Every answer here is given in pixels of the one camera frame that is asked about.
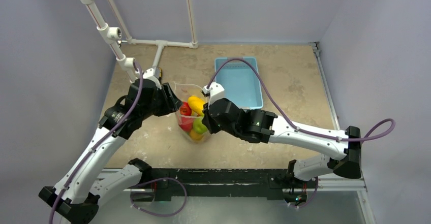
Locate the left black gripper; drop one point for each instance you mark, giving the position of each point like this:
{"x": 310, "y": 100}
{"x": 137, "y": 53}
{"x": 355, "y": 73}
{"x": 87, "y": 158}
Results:
{"x": 171, "y": 102}

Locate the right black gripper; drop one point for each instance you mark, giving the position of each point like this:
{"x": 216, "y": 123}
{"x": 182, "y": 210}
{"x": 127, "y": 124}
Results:
{"x": 208, "y": 119}

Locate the clear zip top bag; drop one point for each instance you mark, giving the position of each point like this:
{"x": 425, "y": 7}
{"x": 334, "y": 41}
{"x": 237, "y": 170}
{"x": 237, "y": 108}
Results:
{"x": 183, "y": 92}

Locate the yellow mango fruit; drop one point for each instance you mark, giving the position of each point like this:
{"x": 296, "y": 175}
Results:
{"x": 196, "y": 104}

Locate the red apple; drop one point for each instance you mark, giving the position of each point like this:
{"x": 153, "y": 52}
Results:
{"x": 186, "y": 123}

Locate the green pear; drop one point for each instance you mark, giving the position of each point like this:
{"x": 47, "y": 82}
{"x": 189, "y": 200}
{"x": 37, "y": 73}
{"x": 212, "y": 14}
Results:
{"x": 198, "y": 126}

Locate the orange mango fruit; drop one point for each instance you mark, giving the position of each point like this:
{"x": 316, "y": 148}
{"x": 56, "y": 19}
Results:
{"x": 195, "y": 136}

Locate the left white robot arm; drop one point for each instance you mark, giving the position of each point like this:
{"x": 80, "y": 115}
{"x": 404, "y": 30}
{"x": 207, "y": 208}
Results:
{"x": 78, "y": 196}

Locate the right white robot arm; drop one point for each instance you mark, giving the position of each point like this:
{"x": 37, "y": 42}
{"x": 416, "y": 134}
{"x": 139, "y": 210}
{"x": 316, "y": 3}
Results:
{"x": 339, "y": 151}

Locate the light blue plastic basket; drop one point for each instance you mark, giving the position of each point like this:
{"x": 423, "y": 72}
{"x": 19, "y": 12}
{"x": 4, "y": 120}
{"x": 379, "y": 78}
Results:
{"x": 241, "y": 85}

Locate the black yellow screwdriver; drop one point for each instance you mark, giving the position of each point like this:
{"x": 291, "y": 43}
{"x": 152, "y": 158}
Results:
{"x": 158, "y": 73}

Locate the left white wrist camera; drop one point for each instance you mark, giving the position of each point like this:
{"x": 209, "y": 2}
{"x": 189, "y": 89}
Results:
{"x": 149, "y": 74}

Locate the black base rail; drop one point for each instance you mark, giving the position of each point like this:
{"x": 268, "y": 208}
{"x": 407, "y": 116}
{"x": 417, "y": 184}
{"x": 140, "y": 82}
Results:
{"x": 272, "y": 184}

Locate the white pipe frame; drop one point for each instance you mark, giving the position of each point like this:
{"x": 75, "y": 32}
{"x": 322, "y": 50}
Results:
{"x": 114, "y": 35}

